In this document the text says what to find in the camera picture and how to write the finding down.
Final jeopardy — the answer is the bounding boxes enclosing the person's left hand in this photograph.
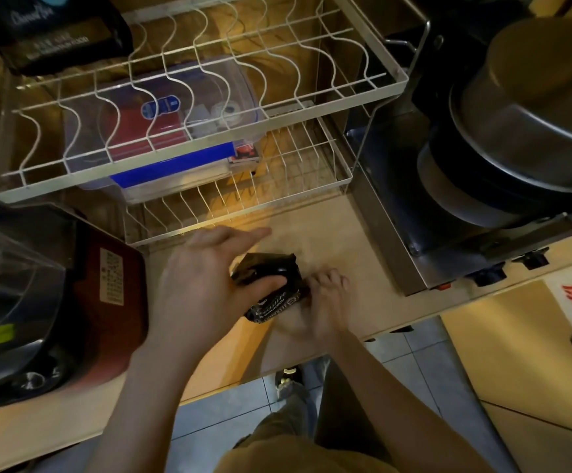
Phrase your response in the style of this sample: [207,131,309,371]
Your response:
[144,226,288,371]

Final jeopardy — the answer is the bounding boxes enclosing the person's right hand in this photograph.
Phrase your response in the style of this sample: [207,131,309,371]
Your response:
[271,270,354,343]

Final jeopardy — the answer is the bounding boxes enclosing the black snack packet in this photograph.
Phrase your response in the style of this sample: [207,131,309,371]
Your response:
[230,252,312,324]

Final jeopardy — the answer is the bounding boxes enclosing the person's right forearm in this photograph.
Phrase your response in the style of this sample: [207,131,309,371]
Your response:
[323,325,497,473]

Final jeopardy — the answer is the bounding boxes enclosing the person's left forearm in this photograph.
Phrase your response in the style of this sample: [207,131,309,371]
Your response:
[83,337,209,473]

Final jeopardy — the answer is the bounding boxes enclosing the dark shoe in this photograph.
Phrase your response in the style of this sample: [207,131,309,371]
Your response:
[274,367,307,400]

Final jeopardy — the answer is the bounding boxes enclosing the stainless steel gas stove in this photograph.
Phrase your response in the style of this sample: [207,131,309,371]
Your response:
[344,107,572,297]

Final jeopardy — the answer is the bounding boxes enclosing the olive trousers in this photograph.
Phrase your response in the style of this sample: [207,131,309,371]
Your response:
[234,357,396,463]

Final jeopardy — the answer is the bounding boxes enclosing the small red box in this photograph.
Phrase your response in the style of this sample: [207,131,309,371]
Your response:
[229,143,260,166]

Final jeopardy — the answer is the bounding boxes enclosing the clear container with blue lid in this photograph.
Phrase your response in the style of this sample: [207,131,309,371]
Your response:
[63,63,260,205]

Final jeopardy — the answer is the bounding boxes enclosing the red and black appliance base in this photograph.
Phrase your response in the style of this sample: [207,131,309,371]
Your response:
[0,191,149,410]

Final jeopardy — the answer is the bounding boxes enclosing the dark pan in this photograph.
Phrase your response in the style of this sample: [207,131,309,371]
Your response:
[416,135,572,230]

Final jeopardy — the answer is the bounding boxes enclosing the black stove knob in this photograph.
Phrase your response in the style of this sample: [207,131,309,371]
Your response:
[467,265,508,287]
[512,248,551,270]

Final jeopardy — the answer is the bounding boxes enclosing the tan shirt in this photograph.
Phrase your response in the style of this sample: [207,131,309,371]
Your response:
[214,432,390,473]

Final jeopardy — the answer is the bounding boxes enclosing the wooden cabinet door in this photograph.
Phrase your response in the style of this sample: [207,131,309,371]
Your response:
[440,278,572,473]

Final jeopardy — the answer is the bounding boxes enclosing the clear blender jar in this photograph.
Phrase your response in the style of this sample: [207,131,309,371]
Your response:
[0,216,68,361]

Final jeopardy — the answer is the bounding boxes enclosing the steel pot with lid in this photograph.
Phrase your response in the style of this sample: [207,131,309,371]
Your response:
[450,17,572,193]

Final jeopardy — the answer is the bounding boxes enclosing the black foil bag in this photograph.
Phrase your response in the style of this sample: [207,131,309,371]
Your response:
[0,0,135,75]

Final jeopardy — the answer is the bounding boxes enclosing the white wire dish rack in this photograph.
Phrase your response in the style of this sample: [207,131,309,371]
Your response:
[0,0,410,248]

